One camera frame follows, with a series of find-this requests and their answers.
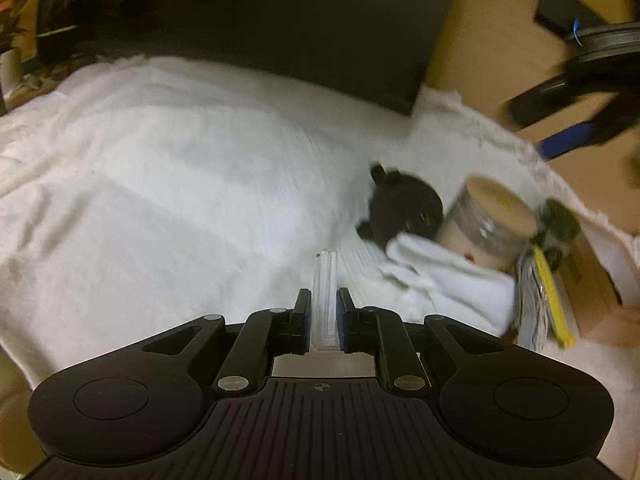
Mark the clear plastic bracket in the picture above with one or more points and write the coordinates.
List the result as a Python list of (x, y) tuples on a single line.
[(324, 300)]

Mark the black plush toy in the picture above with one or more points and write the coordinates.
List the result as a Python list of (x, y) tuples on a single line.
[(400, 205)]

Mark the cardboard box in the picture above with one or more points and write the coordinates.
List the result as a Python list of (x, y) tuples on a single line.
[(590, 285)]

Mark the potted plant in white pot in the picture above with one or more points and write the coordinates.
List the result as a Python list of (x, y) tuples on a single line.
[(10, 55)]

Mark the dark standing object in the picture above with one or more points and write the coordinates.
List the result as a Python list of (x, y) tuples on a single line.
[(57, 15)]

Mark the dark green plush toy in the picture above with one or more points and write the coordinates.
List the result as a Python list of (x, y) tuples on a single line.
[(559, 225)]

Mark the black flat panel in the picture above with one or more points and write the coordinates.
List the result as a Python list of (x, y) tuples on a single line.
[(560, 7)]

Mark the yellow rimmed sponge pad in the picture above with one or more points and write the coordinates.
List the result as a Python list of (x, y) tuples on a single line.
[(552, 295)]

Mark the large dark cabinet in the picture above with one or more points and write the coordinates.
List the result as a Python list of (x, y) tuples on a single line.
[(280, 25)]

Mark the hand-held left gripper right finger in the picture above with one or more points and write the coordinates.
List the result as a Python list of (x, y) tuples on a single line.
[(341, 322)]

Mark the tape roll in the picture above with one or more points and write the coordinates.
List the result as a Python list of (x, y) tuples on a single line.
[(492, 220)]

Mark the folded white towel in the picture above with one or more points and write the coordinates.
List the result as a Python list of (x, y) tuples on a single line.
[(450, 280)]

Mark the grey white packet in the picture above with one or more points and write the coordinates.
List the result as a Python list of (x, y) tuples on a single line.
[(531, 300)]

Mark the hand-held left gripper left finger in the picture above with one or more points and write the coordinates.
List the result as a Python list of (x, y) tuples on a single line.
[(301, 321)]

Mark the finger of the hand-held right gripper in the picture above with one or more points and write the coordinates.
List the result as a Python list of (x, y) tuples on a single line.
[(542, 100), (570, 139)]

